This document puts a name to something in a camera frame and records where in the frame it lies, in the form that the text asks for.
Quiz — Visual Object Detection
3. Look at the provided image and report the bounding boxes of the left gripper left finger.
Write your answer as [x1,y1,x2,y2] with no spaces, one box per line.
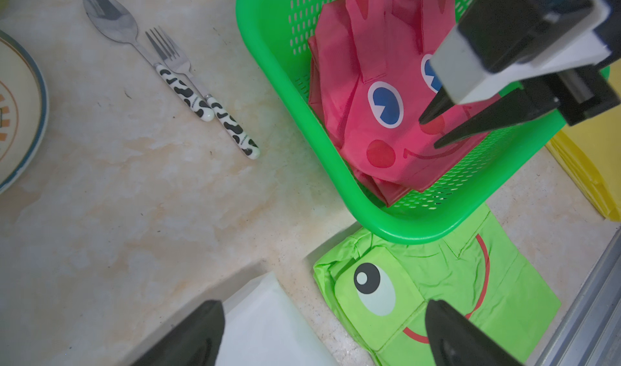
[133,300,226,365]

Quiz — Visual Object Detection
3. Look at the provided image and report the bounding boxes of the cow pattern handle fork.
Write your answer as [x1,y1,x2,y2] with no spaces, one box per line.
[146,27,260,160]

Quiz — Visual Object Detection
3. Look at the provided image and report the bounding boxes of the white raincoat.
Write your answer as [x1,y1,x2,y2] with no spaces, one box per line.
[215,272,337,366]

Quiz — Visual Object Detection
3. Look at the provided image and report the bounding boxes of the cow pattern handle spoon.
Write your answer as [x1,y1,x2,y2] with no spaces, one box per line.
[82,0,214,122]

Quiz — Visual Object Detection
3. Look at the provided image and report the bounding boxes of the round patterned plate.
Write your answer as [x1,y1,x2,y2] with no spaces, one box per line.
[1,31,50,191]

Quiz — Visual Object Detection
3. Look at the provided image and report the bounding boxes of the green frog raincoat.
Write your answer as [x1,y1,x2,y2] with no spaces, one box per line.
[313,205,561,365]

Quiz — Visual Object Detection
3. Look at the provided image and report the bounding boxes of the yellow folded raincoat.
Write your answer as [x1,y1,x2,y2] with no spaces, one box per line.
[545,59,621,222]

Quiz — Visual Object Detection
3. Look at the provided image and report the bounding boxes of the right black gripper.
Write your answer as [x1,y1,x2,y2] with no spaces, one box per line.
[419,66,620,149]

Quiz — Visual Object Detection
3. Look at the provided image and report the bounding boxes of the pink rabbit raincoat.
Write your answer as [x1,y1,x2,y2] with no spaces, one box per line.
[308,0,488,205]

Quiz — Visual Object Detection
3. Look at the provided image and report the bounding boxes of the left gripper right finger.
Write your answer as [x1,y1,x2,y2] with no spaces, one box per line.
[425,300,522,366]

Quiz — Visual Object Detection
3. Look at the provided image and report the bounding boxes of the green plastic basket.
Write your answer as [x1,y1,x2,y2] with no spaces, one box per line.
[236,0,565,245]

